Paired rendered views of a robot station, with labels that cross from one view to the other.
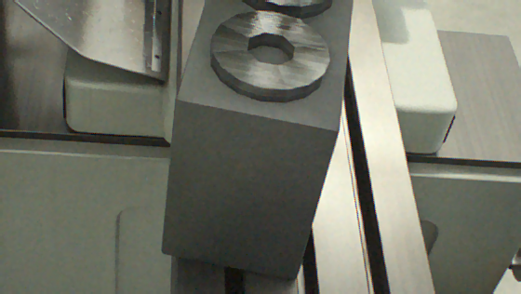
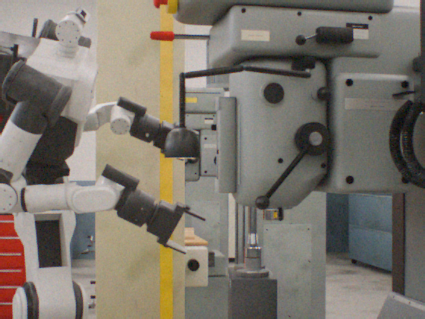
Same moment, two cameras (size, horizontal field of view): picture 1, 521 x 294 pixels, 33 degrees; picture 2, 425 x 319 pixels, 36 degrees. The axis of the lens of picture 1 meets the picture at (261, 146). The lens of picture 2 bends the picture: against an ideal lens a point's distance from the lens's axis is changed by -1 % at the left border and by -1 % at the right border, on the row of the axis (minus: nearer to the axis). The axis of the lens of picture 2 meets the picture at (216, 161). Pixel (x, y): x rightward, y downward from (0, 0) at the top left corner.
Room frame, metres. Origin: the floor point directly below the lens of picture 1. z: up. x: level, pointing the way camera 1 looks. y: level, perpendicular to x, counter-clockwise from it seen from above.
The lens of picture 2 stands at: (2.43, -0.13, 1.40)
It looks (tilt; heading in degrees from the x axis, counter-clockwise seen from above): 1 degrees up; 179
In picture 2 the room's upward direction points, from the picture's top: straight up
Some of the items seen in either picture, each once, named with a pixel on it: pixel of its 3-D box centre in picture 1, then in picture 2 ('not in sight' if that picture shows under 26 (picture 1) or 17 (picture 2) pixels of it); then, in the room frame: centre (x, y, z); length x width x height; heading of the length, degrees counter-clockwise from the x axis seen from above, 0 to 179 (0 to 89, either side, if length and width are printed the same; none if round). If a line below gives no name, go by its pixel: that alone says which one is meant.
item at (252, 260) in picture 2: not in sight; (253, 260); (0.61, 0.01, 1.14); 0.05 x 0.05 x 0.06
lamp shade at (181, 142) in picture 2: not in sight; (182, 142); (1.07, -0.17, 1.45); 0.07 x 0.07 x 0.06
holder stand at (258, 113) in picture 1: (261, 100); (250, 303); (0.56, 0.01, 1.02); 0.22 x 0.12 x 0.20; 0
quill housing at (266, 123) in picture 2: not in sight; (275, 134); (0.93, 0.04, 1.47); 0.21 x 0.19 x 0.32; 11
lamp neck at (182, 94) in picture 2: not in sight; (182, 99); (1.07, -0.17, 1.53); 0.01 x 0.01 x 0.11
